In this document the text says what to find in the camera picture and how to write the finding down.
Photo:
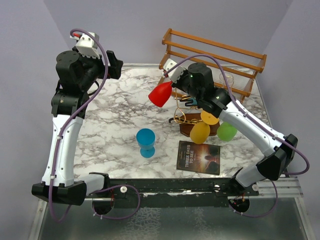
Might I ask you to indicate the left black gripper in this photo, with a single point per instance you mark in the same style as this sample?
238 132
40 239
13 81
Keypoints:
114 70

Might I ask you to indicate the dark book three days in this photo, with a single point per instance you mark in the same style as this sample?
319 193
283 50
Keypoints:
198 158

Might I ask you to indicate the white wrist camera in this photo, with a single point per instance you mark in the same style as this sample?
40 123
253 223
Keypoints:
85 45
175 74

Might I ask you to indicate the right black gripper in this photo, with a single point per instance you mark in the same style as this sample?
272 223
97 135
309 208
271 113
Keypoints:
177 84

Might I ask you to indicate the black metal base rail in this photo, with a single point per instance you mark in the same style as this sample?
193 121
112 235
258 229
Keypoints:
171 192

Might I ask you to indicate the yellow plastic wine glass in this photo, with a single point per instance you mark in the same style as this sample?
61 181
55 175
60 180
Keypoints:
201 131

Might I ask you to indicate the wooden two-tier shelf rack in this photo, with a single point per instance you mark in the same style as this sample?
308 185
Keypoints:
240 66

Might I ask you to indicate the green plastic wine glass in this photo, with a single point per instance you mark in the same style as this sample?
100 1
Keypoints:
226 132

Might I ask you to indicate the red plastic wine glass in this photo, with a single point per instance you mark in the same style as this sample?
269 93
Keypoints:
160 94

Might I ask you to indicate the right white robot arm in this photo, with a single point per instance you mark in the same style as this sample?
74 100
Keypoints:
197 81

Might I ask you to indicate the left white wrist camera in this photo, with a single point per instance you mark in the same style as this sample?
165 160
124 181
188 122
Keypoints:
85 45

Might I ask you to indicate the gold wire wine glass rack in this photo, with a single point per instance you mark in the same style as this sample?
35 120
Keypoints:
185 115

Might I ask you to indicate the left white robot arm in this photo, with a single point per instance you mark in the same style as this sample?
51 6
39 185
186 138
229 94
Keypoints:
77 73

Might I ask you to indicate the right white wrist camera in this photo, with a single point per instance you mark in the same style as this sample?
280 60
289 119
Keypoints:
175 74

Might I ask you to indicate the light blue plastic wine glass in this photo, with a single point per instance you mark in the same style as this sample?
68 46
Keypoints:
193 102

